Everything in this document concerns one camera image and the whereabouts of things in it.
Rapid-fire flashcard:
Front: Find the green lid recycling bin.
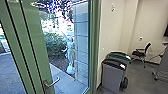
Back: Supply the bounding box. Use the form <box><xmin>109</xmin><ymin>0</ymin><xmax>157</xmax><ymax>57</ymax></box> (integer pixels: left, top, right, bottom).
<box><xmin>105</xmin><ymin>51</ymin><xmax>132</xmax><ymax>92</ymax></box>

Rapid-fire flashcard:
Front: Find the green outdoor hedge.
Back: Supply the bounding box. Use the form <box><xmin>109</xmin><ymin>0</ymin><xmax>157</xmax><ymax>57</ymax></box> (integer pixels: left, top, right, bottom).
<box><xmin>43</xmin><ymin>31</ymin><xmax>68</xmax><ymax>59</ymax></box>

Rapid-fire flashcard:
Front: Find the silver door handle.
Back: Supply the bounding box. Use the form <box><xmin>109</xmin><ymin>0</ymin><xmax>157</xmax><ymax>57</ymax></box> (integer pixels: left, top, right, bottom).
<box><xmin>42</xmin><ymin>76</ymin><xmax>62</xmax><ymax>93</ymax></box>

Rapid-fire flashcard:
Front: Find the white wall alarm device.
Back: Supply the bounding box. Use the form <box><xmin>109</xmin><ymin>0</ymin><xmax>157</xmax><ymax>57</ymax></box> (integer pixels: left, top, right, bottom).
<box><xmin>110</xmin><ymin>2</ymin><xmax>116</xmax><ymax>12</ymax></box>

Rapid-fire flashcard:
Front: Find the black mesh office chair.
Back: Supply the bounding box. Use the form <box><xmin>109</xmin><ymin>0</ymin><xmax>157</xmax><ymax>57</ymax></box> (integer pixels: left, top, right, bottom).
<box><xmin>131</xmin><ymin>41</ymin><xmax>153</xmax><ymax>69</ymax></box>

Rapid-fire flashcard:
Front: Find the green framed glass door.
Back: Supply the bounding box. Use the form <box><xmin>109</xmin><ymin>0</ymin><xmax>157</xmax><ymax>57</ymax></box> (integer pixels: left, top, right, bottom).
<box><xmin>4</xmin><ymin>0</ymin><xmax>102</xmax><ymax>94</ymax></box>

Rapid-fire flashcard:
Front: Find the white wall switch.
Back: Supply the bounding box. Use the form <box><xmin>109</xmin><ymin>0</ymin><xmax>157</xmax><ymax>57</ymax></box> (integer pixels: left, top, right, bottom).
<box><xmin>138</xmin><ymin>36</ymin><xmax>144</xmax><ymax>42</ymax></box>

